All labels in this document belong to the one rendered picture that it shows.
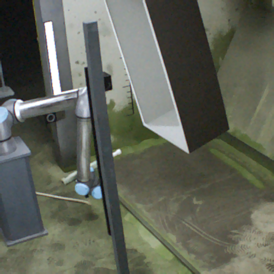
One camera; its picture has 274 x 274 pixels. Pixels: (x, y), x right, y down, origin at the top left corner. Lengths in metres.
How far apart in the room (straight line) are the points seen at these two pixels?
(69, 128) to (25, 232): 1.08
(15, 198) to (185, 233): 1.13
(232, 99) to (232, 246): 1.64
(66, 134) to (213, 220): 1.46
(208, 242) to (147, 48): 1.44
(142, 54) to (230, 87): 1.09
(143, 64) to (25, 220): 1.38
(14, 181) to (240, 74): 2.17
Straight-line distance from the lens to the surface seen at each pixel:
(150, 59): 4.06
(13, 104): 3.67
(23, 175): 3.64
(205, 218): 3.78
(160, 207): 3.94
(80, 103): 3.36
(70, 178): 4.02
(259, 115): 4.47
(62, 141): 4.53
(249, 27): 4.93
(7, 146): 3.59
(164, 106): 4.22
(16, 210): 3.73
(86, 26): 2.24
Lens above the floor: 2.12
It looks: 24 degrees down
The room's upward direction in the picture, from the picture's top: 6 degrees counter-clockwise
